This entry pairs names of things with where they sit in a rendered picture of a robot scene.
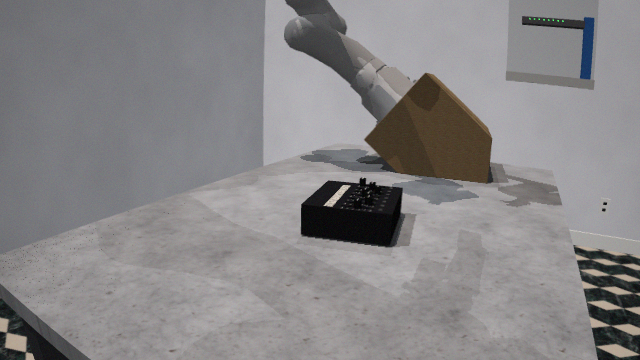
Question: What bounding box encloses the black lighting desk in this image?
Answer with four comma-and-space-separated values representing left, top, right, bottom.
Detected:
301, 178, 403, 246

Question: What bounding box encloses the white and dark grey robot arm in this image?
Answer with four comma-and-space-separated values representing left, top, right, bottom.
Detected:
284, 0, 419, 126

